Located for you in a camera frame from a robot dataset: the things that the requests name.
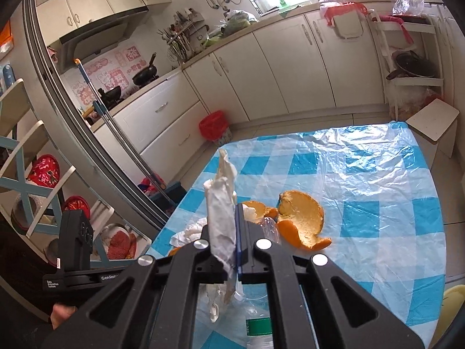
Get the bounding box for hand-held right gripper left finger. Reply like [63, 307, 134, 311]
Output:
[74, 225, 229, 349]

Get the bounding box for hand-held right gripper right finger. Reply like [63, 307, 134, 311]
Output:
[235, 204, 425, 349]

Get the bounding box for long white tissue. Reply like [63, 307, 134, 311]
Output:
[203, 148, 240, 323]

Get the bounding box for large orange peel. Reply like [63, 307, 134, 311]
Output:
[276, 190, 332, 251]

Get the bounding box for red trash bin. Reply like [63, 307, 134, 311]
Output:
[199, 111, 231, 144]

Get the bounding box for person's left hand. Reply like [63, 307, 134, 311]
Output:
[50, 305, 78, 330]

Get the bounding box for red patterned slipper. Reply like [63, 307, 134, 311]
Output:
[100, 225, 138, 260]
[27, 154, 61, 190]
[62, 195, 91, 222]

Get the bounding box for white and blue shoe rack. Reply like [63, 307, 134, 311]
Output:
[0, 78, 153, 262]

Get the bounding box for clear plastic bottle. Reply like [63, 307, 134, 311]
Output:
[232, 216, 282, 349]

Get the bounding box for blue white checkered tablecloth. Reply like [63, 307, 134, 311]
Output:
[147, 120, 447, 349]

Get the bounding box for clear plastic table sheet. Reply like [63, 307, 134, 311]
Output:
[316, 122, 447, 299]

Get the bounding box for black frying pan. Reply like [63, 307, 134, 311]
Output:
[131, 53, 160, 86]

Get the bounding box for cream kitchen base cabinets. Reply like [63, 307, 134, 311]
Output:
[89, 5, 396, 186]

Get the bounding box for black range hood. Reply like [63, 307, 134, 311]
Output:
[58, 6, 149, 73]

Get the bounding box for metal utensil rack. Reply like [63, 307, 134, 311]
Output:
[158, 7, 209, 64]

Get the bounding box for pale yellow object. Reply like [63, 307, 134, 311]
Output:
[430, 284, 465, 340]

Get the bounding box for green vegetables in bags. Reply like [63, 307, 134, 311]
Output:
[203, 9, 259, 46]

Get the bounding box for small white wooden stool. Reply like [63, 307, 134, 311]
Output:
[406, 99, 460, 159]

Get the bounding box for white and orange plastic bags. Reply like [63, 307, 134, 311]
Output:
[398, 86, 444, 119]

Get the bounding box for white hanging cabinet bin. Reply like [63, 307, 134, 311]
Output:
[332, 7, 367, 40]

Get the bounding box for white shelf rack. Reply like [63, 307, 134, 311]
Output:
[371, 11, 446, 120]

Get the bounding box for black wok with lid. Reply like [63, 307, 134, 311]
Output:
[386, 51, 440, 81]

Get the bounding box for red plastic bag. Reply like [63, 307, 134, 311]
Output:
[380, 15, 415, 44]

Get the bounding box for cream drawer cabinet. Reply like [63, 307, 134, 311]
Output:
[436, 3, 465, 91]

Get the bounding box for grey handled mop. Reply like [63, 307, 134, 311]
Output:
[74, 58, 189, 215]

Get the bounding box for grey sliding door frame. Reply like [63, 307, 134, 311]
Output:
[22, 0, 171, 229]

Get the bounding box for pink wall stickers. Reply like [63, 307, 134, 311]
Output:
[71, 45, 153, 106]

